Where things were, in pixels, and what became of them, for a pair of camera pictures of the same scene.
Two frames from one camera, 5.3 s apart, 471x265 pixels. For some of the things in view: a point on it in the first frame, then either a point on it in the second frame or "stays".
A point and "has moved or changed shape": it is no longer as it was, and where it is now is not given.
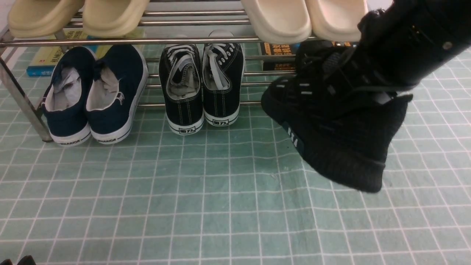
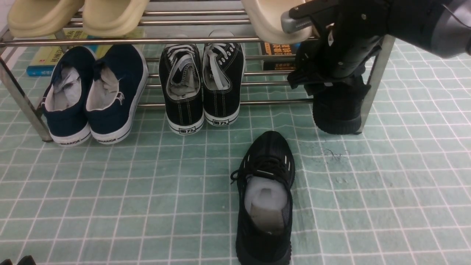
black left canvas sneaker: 181,80 stays
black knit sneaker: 346,127 -> 265,180
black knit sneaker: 319,59 has moved or changed shape
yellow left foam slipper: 39,18 stays
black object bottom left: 27,260 stays
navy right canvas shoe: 118,80 stays
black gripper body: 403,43 -> 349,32
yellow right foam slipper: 112,18 stays
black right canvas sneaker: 223,70 stays
